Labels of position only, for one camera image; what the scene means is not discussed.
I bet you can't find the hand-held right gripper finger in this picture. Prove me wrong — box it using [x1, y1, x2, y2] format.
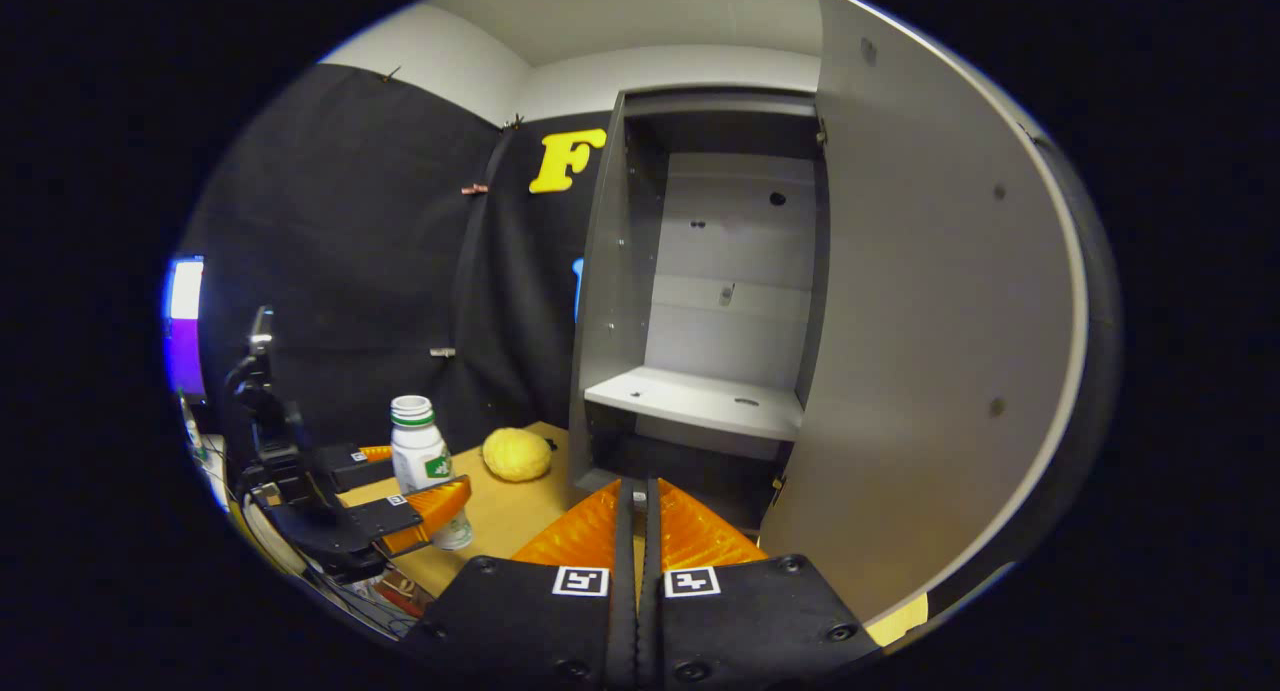
[640, 478, 886, 687]
[400, 478, 638, 691]

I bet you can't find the white bottle green label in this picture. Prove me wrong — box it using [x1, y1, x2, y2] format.
[390, 395, 474, 552]

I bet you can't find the beige cabinet door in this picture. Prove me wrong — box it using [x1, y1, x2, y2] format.
[760, 0, 1126, 632]

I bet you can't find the white cabinet shelf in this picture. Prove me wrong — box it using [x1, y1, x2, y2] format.
[583, 366, 806, 442]

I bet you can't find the yellow round fruit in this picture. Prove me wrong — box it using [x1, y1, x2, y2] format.
[482, 427, 554, 483]

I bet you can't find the lit computer screen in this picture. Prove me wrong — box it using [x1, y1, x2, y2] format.
[163, 256, 208, 400]

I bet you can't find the black backdrop cloth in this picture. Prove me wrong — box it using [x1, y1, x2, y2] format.
[185, 63, 611, 452]

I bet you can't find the white cable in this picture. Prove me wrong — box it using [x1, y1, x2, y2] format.
[240, 486, 311, 577]

